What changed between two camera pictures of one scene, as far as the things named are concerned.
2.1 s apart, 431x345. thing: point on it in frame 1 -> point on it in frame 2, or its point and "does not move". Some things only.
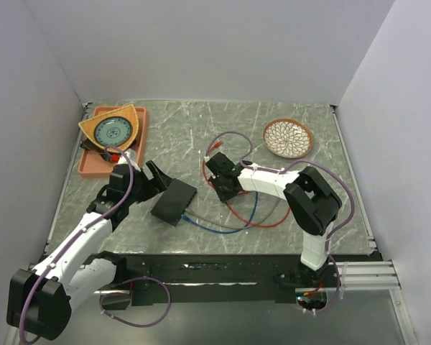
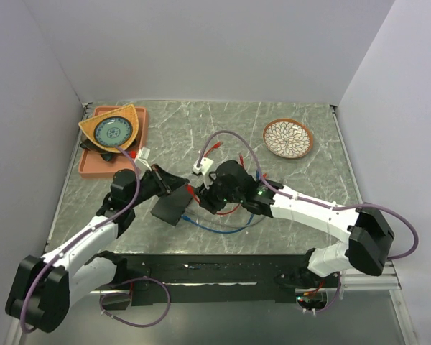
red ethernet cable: (243, 220) -> (189, 187)
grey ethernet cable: (232, 227) does not move
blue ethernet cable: (188, 218) does not move
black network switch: (174, 202) does not move
